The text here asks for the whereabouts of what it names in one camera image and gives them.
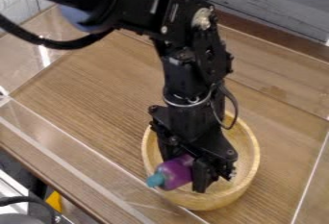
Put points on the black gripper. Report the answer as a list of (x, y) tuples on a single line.
[(191, 132)]

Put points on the purple toy eggplant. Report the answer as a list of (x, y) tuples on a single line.
[(173, 173)]

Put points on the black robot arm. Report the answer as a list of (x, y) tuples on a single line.
[(181, 26)]

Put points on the brown wooden bowl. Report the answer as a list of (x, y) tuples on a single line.
[(224, 192)]

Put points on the yellow and black equipment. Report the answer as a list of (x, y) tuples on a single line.
[(64, 217)]

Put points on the clear acrylic tray wall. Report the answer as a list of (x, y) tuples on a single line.
[(92, 181)]

